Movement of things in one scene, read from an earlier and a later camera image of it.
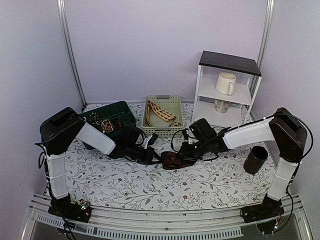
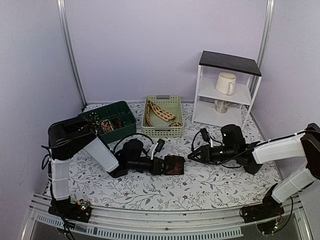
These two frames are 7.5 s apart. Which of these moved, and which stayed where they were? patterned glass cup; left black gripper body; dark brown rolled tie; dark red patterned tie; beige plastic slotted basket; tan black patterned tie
Moved: left black gripper body; dark red patterned tie
Stayed: dark brown rolled tie; tan black patterned tie; beige plastic slotted basket; patterned glass cup
